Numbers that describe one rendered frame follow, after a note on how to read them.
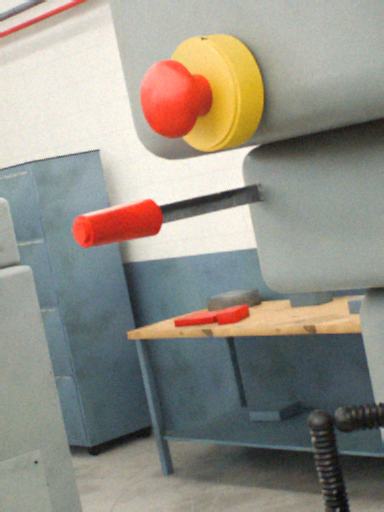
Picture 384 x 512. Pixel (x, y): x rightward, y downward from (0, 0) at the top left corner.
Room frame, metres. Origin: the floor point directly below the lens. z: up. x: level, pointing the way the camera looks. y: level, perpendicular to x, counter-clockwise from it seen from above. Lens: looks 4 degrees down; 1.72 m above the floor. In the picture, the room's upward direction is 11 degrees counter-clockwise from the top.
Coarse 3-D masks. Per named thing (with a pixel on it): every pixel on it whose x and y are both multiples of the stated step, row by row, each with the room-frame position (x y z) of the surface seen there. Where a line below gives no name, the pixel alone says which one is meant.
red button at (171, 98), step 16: (160, 64) 0.62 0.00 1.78; (176, 64) 0.61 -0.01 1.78; (144, 80) 0.63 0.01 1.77; (160, 80) 0.61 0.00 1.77; (176, 80) 0.61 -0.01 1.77; (192, 80) 0.61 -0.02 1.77; (144, 96) 0.62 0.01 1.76; (160, 96) 0.61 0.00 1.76; (176, 96) 0.61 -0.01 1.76; (192, 96) 0.61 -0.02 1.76; (208, 96) 0.63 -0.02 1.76; (144, 112) 0.63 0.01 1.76; (160, 112) 0.62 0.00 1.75; (176, 112) 0.61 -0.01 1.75; (192, 112) 0.61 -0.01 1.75; (160, 128) 0.62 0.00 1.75; (176, 128) 0.61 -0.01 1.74; (192, 128) 0.62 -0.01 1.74
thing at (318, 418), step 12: (312, 420) 0.62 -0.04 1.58; (324, 420) 0.62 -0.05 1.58; (312, 432) 0.62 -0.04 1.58; (324, 432) 0.62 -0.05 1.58; (312, 444) 0.62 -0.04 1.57; (324, 444) 0.62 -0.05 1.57; (336, 444) 0.62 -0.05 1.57; (324, 456) 0.62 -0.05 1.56; (336, 456) 0.62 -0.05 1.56; (324, 468) 0.62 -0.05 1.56; (336, 468) 0.62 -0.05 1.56; (324, 480) 0.62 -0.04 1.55; (336, 480) 0.62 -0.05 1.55; (324, 492) 0.62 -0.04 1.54; (336, 492) 0.62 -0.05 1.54; (324, 504) 0.62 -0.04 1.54; (336, 504) 0.62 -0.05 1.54; (348, 504) 0.62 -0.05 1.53
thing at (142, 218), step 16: (224, 192) 0.77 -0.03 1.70; (240, 192) 0.77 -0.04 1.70; (256, 192) 0.78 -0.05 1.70; (112, 208) 0.71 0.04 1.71; (128, 208) 0.71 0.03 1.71; (144, 208) 0.72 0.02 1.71; (160, 208) 0.73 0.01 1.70; (176, 208) 0.74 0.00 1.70; (192, 208) 0.75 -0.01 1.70; (208, 208) 0.75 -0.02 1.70; (224, 208) 0.76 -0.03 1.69; (80, 224) 0.70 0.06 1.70; (96, 224) 0.70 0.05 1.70; (112, 224) 0.70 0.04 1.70; (128, 224) 0.71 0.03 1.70; (144, 224) 0.72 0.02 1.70; (160, 224) 0.72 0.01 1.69; (80, 240) 0.70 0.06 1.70; (96, 240) 0.70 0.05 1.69; (112, 240) 0.71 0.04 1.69
